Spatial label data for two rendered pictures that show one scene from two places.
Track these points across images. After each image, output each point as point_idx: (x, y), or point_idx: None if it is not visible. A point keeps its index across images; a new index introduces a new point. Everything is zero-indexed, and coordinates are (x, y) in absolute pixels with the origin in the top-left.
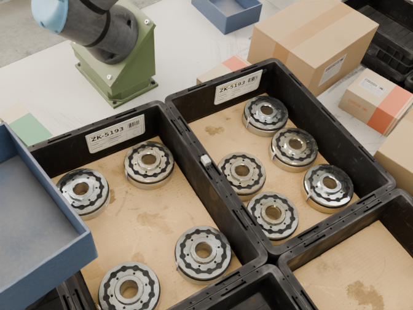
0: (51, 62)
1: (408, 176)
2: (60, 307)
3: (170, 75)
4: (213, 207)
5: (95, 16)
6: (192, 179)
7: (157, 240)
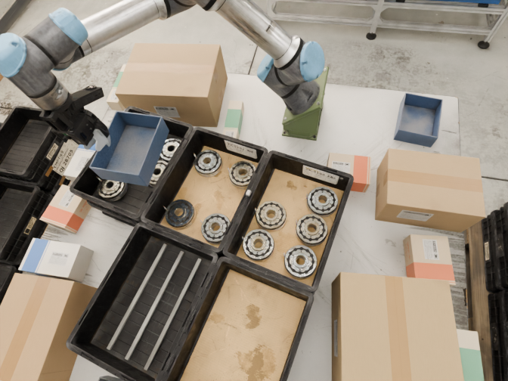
0: None
1: (339, 300)
2: None
3: (329, 139)
4: None
5: (281, 85)
6: None
7: (211, 206)
